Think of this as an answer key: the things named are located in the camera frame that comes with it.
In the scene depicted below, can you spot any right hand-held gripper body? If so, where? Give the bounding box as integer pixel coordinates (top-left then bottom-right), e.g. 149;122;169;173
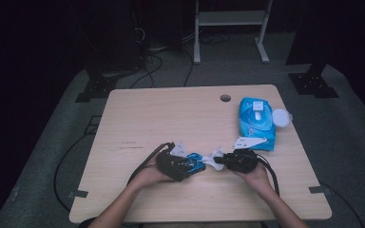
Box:
225;136;269;175

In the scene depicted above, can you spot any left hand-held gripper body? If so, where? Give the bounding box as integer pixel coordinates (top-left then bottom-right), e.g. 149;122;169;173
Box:
155;141;194;183

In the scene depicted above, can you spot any white wet wipe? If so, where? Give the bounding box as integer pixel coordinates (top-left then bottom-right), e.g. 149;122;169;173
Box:
201;145;227;172

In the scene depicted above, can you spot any small blue object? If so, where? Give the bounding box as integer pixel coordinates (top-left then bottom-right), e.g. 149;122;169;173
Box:
184;152;207;174

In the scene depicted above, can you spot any blue wet wipes pack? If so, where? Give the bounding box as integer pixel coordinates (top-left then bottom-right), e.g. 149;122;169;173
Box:
238;96;278;152

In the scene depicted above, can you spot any person's left hand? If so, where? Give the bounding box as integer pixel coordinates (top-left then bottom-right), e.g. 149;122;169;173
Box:
136;158;174;189

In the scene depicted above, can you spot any person's right hand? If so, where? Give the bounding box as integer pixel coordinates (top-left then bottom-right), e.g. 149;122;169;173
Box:
236;164;275;195

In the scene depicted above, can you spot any white round lid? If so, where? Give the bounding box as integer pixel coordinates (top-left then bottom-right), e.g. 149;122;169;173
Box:
271;107;294;128

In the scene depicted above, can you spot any grey tape piece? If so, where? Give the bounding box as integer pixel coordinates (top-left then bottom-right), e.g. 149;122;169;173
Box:
67;189;89;200
308;185;332;195

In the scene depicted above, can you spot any black stand base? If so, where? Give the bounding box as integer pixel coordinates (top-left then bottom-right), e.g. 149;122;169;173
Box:
288;63;340;99
74;74;119;104

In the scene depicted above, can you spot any white power strip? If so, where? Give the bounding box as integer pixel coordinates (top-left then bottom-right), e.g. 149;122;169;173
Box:
146;45;172;54

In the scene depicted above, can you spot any left hand-held gripper black cable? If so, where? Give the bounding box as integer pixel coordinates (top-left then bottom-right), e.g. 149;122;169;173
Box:
126;142;176;188

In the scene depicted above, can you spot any hand-held gripper black cable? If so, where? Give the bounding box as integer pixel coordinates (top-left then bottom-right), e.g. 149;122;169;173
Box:
256;153;281;197
126;142;176;188

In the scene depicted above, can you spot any right hand-held gripper black cable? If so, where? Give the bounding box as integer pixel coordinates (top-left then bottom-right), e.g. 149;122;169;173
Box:
256;153;281;197

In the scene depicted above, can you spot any black looped floor cable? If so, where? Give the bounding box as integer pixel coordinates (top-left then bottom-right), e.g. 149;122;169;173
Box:
128;47;196;90

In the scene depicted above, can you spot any white metal stand frame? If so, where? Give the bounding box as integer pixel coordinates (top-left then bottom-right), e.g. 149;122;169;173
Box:
193;0;274;66

